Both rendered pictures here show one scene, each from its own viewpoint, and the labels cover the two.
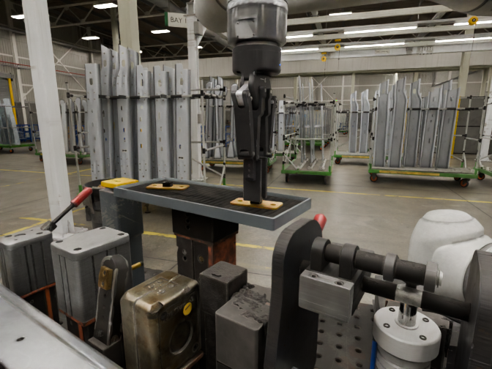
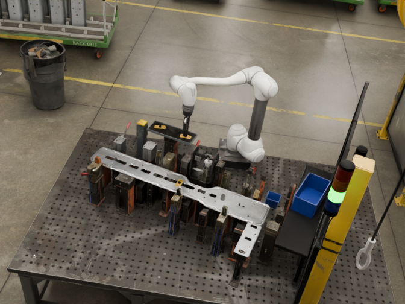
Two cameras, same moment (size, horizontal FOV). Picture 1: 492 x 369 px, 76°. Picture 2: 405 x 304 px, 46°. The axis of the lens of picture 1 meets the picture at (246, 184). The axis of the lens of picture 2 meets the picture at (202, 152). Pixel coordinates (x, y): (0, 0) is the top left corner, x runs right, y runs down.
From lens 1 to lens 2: 3.15 m
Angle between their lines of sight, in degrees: 29
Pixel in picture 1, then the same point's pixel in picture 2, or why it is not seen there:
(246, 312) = (185, 160)
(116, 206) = (143, 130)
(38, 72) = not seen: outside the picture
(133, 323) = (166, 161)
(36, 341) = (146, 165)
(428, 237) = (230, 133)
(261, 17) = (189, 109)
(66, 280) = (147, 154)
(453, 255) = (235, 139)
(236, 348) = (184, 164)
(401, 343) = (207, 163)
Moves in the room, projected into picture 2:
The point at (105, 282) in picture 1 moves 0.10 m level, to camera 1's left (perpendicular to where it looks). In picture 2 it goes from (158, 155) to (145, 155)
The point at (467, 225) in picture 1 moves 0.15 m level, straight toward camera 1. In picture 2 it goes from (240, 131) to (232, 140)
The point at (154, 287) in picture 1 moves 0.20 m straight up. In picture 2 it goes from (169, 155) to (170, 134)
